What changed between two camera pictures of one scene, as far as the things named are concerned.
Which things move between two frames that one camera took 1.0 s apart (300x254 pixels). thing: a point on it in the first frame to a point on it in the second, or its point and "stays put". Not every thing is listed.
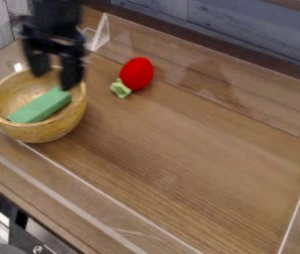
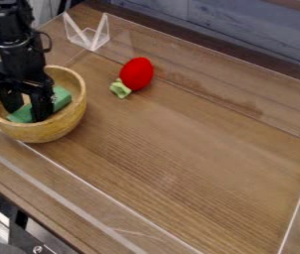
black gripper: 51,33 to 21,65
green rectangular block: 40,107 stays put
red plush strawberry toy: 135,74 stays put
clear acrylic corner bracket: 95,37 stays put
